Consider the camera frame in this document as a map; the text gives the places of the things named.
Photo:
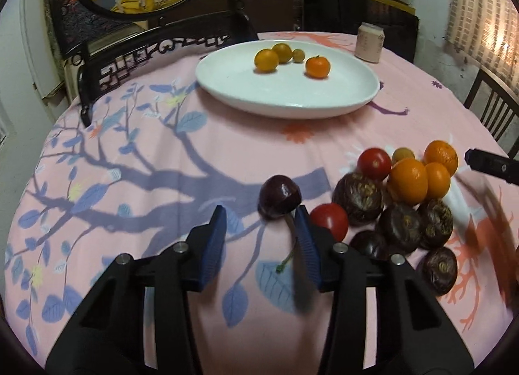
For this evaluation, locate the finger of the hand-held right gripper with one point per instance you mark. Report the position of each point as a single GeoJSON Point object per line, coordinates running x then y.
{"type": "Point", "coordinates": [492, 164]}

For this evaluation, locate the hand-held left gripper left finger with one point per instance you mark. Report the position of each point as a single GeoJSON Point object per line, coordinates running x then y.
{"type": "Point", "coordinates": [214, 243]}

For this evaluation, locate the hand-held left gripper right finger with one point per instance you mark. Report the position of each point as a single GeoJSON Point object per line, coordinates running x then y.
{"type": "Point", "coordinates": [306, 243]}

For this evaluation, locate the red cherry tomato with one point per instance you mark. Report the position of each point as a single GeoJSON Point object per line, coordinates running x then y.
{"type": "Point", "coordinates": [330, 221]}
{"type": "Point", "coordinates": [374, 163]}

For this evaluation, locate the mandarin orange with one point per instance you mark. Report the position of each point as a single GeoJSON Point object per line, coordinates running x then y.
{"type": "Point", "coordinates": [407, 181]}
{"type": "Point", "coordinates": [442, 155]}
{"type": "Point", "coordinates": [440, 182]}
{"type": "Point", "coordinates": [317, 67]}

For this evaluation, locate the dark red cherry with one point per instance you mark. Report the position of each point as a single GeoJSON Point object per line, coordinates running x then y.
{"type": "Point", "coordinates": [279, 196]}

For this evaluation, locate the dark brown water chestnut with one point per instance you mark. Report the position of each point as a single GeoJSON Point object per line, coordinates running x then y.
{"type": "Point", "coordinates": [440, 269]}
{"type": "Point", "coordinates": [437, 223]}
{"type": "Point", "coordinates": [369, 244]}
{"type": "Point", "coordinates": [359, 198]}
{"type": "Point", "coordinates": [399, 227]}

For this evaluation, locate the small yellow-green fruit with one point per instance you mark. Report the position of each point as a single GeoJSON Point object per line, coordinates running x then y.
{"type": "Point", "coordinates": [299, 55]}
{"type": "Point", "coordinates": [402, 154]}

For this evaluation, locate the white oval plate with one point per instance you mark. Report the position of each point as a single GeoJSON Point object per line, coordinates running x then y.
{"type": "Point", "coordinates": [284, 91]}

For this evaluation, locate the dark wooden slatted chair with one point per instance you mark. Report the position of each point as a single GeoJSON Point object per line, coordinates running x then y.
{"type": "Point", "coordinates": [496, 103]}

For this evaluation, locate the pink printed tablecloth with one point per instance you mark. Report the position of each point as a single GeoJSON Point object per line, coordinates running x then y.
{"type": "Point", "coordinates": [162, 148]}

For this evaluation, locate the pale pink drink can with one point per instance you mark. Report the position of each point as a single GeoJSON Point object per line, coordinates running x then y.
{"type": "Point", "coordinates": [369, 42]}

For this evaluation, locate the yellow cherry tomato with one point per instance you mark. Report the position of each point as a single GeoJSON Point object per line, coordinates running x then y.
{"type": "Point", "coordinates": [266, 60]}
{"type": "Point", "coordinates": [282, 52]}

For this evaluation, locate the dark brown cabinet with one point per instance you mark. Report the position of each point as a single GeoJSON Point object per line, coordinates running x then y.
{"type": "Point", "coordinates": [275, 10]}

